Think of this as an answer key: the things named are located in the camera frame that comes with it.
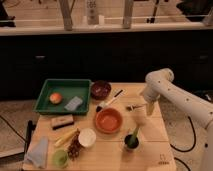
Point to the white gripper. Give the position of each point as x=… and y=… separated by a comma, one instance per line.
x=150, y=96

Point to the silver fork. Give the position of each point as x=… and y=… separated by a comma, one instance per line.
x=132, y=107

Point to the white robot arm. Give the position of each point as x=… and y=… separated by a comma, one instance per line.
x=159, y=83

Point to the dark cup with green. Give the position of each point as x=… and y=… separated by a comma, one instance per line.
x=126, y=143

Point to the white paper cup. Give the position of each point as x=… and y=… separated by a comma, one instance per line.
x=87, y=137

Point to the light green cup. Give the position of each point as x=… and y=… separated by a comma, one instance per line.
x=60, y=158

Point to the white black dish brush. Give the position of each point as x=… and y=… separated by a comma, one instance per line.
x=104, y=104

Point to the orange bowl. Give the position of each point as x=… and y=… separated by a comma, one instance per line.
x=108, y=121

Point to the dark maroon bowl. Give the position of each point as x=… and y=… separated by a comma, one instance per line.
x=100, y=90

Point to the grey blue sponge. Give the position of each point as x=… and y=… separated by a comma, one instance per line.
x=73, y=104

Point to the green plastic tray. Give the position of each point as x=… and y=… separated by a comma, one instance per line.
x=68, y=89

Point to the dark grape bunch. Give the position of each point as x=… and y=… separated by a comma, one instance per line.
x=74, y=147

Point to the wooden block eraser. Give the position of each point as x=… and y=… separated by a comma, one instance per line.
x=61, y=121

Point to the orange peach fruit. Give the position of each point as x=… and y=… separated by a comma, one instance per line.
x=55, y=98

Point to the grey blue cloth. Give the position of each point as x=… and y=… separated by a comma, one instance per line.
x=38, y=154

